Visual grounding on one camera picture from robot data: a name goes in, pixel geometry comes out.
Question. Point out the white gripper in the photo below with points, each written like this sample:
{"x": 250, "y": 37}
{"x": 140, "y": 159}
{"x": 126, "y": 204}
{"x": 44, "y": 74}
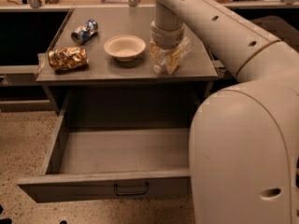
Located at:
{"x": 167, "y": 38}

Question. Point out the clear plastic water bottle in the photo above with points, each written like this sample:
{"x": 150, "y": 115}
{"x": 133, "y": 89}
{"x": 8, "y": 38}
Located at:
{"x": 166, "y": 61}

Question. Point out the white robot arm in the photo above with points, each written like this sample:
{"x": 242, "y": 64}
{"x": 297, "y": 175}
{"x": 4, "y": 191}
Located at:
{"x": 243, "y": 149}

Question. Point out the grey open top drawer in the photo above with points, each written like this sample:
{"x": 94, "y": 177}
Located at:
{"x": 105, "y": 137}

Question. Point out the beige paper bowl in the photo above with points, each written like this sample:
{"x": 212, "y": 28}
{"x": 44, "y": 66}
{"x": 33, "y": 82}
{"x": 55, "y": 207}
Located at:
{"x": 124, "y": 48}

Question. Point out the grey cabinet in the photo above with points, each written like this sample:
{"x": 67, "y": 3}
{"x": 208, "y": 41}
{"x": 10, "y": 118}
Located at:
{"x": 103, "y": 68}

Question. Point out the crushed blue silver can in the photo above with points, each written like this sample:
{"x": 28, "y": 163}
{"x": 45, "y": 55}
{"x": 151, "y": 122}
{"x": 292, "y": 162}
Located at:
{"x": 84, "y": 33}

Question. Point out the crushed gold can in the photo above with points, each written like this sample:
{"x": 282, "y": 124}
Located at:
{"x": 67, "y": 58}

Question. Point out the black drawer handle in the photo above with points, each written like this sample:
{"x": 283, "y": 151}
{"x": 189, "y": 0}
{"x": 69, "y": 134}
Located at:
{"x": 131, "y": 190}

